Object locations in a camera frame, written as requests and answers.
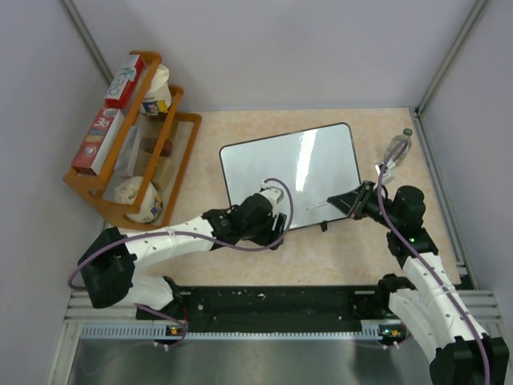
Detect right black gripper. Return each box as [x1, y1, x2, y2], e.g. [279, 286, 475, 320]
[329, 180, 401, 230]

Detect pink capped whiteboard marker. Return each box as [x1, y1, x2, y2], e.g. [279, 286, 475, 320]
[306, 201, 329, 211]

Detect white whiteboard black frame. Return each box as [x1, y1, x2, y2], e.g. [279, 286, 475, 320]
[220, 123, 361, 229]

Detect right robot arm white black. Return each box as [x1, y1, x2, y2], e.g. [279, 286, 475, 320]
[327, 180, 510, 384]

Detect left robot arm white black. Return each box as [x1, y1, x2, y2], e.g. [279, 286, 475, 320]
[77, 187, 286, 318]

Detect orange wooden shelf rack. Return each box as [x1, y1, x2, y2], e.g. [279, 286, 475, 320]
[63, 51, 201, 230]

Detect white crumpled bag lower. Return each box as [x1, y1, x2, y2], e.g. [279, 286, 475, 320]
[115, 176, 163, 223]

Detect clear plastic box on shelf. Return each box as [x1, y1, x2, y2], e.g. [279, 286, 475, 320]
[114, 125, 143, 177]

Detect red 3D toothpaste box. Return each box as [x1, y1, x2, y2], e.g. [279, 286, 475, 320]
[71, 107, 124, 176]

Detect red white toothpaste box upper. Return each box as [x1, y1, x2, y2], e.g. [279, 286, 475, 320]
[104, 55, 145, 109]

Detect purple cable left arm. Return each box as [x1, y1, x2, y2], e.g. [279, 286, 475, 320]
[67, 178, 297, 350]

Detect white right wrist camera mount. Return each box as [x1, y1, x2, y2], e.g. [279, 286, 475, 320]
[374, 160, 396, 186]

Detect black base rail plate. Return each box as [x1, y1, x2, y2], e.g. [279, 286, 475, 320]
[135, 284, 406, 334]

